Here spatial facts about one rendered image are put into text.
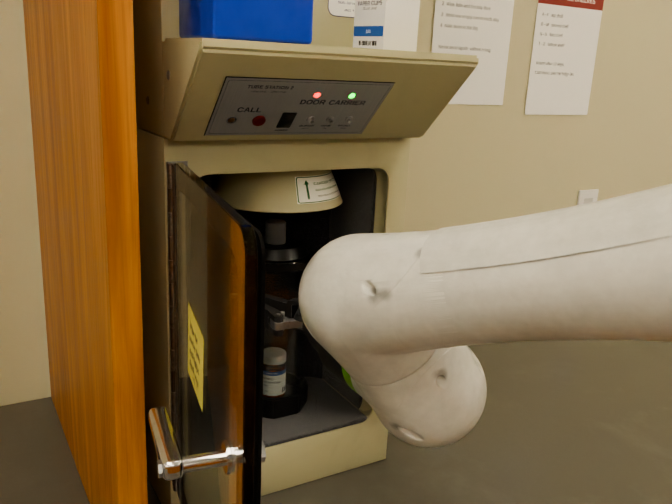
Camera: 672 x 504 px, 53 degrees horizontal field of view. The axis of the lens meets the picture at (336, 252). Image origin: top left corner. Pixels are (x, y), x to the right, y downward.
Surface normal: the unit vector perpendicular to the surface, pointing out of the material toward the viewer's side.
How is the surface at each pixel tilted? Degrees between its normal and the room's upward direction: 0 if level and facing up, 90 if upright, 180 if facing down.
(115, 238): 90
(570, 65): 90
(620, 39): 90
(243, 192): 66
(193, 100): 135
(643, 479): 0
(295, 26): 90
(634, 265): 80
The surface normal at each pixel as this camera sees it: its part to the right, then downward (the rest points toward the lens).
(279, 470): 0.50, 0.25
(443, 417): 0.18, 0.37
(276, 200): 0.10, -0.14
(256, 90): 0.32, 0.86
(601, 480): 0.05, -0.96
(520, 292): -0.59, 0.20
